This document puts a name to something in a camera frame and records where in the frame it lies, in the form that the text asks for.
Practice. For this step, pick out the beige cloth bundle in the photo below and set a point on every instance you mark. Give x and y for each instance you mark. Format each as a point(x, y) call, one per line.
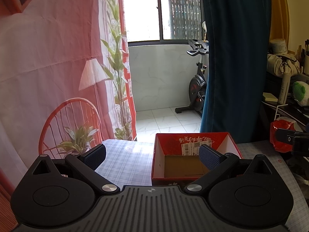
point(279, 65)

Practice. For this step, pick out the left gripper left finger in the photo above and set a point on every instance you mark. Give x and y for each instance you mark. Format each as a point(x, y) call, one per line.
point(55, 193)

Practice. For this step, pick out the green white plush toy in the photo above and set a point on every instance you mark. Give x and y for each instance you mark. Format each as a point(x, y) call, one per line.
point(301, 92)

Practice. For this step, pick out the black exercise bike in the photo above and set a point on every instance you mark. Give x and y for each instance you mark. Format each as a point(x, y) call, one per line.
point(198, 84)

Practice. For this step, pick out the white spray bottle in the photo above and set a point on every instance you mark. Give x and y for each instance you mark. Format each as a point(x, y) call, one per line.
point(284, 88)

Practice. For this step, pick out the window with black frame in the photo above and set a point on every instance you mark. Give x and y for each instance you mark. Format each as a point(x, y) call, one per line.
point(162, 21)

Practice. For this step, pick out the red strawberry cardboard box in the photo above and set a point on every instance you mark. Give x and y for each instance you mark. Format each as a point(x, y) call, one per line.
point(176, 155)

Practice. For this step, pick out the red plastic bag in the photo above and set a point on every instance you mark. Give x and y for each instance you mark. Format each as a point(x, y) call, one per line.
point(284, 123)

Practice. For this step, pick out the pink printed backdrop curtain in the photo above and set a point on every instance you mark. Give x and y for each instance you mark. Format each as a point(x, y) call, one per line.
point(54, 50)

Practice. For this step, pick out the dark teal curtain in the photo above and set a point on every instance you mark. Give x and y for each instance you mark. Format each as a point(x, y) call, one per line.
point(238, 34)

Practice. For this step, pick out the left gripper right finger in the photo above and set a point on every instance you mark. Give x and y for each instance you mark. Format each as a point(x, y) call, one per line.
point(238, 194)

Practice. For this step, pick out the yellow sticky note pad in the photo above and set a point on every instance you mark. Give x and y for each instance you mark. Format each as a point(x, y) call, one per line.
point(268, 97)

